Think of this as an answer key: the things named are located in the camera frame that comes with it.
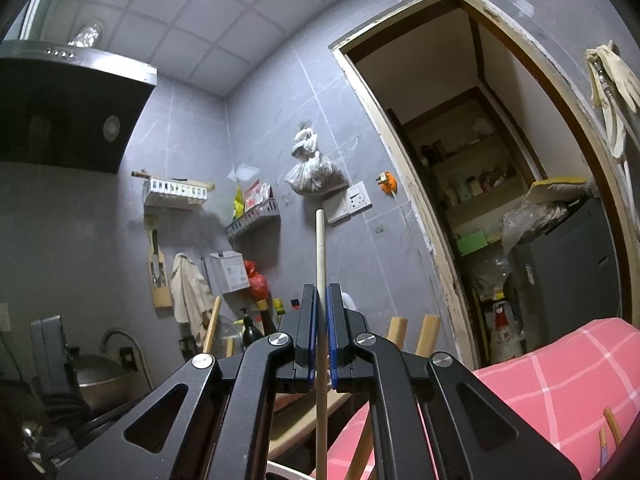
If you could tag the single wooden chopstick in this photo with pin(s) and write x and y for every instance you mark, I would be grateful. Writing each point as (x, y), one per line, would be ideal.
(603, 447)
(612, 425)
(321, 260)
(429, 335)
(212, 325)
(360, 450)
(230, 347)
(396, 335)

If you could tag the crumpled clear plastic bag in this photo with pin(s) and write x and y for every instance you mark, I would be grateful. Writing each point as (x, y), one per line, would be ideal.
(532, 225)

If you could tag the grey wall shelf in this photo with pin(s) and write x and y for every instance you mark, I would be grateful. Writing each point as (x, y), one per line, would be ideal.
(250, 222)

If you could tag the white wall utensil box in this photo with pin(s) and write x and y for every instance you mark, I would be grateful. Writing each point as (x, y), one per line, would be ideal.
(230, 272)

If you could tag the tan sack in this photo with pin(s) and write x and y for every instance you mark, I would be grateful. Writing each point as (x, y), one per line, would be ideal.
(560, 189)

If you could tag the hanging clear plastic bag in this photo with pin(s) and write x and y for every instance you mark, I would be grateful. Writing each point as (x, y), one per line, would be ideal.
(312, 172)

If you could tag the long wooden board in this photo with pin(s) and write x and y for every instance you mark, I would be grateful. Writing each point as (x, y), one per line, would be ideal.
(300, 402)

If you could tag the cream hanging cloth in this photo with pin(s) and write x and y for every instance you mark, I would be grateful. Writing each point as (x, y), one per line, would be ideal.
(190, 295)

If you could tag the white rubber gloves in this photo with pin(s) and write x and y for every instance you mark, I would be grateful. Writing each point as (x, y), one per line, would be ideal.
(614, 130)

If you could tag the white wall socket panel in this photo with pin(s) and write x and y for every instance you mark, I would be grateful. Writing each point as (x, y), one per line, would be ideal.
(347, 202)

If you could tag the green box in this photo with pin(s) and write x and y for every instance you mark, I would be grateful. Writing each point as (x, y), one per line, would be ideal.
(471, 243)

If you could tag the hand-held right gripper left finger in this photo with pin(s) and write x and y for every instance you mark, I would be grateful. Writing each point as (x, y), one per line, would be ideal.
(313, 350)

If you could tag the white plastic utensil basket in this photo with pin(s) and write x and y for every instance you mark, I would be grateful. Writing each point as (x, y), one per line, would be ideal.
(287, 471)

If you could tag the wooden storage shelf unit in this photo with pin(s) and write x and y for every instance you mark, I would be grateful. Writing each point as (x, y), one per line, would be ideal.
(475, 200)

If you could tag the black wall socket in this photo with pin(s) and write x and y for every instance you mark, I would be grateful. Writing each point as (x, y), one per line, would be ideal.
(128, 358)
(187, 349)

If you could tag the wooden door frame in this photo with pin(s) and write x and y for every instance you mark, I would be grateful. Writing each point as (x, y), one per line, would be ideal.
(430, 240)

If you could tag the cream rubber gloves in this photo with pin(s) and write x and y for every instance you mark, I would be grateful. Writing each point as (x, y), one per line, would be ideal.
(620, 75)

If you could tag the yellow green snack packet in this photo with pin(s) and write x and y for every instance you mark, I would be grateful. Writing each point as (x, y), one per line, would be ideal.
(238, 205)

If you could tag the dark wok with lid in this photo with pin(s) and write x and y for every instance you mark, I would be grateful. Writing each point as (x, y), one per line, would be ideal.
(105, 380)

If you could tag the pink checkered tablecloth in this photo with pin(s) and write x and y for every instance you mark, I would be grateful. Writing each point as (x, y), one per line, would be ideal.
(525, 385)

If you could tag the grey appliance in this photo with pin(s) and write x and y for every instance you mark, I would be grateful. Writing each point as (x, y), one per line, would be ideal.
(565, 285)

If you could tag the white slotted wall basket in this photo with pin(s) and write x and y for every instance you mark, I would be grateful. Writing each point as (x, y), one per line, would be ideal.
(175, 192)

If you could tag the black range hood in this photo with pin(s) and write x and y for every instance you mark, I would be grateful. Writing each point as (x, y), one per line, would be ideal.
(65, 110)

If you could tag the wooden knife holder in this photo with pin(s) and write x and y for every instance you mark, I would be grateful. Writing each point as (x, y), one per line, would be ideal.
(160, 280)

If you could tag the red snack packet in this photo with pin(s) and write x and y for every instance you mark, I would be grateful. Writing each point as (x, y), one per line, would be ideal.
(257, 195)

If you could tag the white jug red label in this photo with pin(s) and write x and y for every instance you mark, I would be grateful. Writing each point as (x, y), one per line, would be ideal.
(505, 332)

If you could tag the silver foil duct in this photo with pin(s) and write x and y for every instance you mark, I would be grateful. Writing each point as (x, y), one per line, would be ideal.
(86, 35)

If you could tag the red plastic bag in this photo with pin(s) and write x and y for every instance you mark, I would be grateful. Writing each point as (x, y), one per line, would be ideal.
(257, 282)

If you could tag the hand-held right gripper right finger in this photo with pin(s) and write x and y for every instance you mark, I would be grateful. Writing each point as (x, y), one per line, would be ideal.
(334, 350)

